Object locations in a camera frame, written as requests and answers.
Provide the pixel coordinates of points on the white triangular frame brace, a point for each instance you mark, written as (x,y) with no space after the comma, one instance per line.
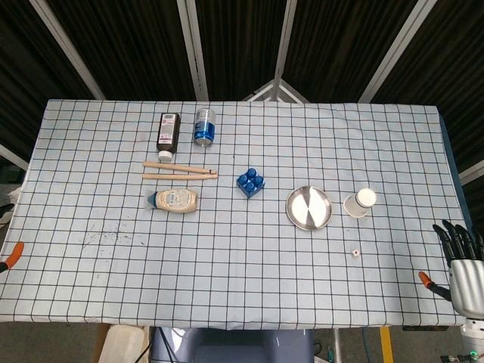
(261,90)

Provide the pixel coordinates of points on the white aluminium frame beam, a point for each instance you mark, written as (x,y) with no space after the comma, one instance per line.
(285,38)
(13,157)
(472,172)
(64,45)
(393,49)
(193,49)

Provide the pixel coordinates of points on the round steel plate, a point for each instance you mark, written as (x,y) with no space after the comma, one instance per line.
(309,208)

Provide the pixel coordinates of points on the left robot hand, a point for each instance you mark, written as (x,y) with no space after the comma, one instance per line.
(15,251)

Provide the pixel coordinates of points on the white paper cup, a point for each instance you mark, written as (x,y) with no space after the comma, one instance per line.
(359,204)

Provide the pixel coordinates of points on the small white die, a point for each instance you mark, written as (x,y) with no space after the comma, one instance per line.
(355,253)

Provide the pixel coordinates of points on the checkered grid tablecloth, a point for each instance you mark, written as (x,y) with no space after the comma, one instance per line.
(242,264)

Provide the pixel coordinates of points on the plain wooden drumstick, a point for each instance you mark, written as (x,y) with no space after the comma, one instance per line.
(170,175)

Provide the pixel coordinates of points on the grey robot torso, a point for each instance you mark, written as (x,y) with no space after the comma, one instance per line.
(234,348)

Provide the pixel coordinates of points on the brown medicine bottle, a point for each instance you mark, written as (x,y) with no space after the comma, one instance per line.
(168,136)

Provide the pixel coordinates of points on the white plastic container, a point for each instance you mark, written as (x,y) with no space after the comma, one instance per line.
(125,346)

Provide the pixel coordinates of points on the metal table leg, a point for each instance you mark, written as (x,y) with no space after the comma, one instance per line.
(336,348)

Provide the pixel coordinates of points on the blue soda can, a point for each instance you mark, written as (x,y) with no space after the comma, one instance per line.
(204,128)

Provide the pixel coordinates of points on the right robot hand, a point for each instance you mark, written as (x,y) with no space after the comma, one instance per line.
(467,280)

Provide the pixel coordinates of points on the beige sauce squeeze bottle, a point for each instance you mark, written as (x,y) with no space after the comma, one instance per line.
(175,200)

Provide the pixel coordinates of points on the blue building block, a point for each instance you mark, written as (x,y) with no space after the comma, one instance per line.
(250,183)

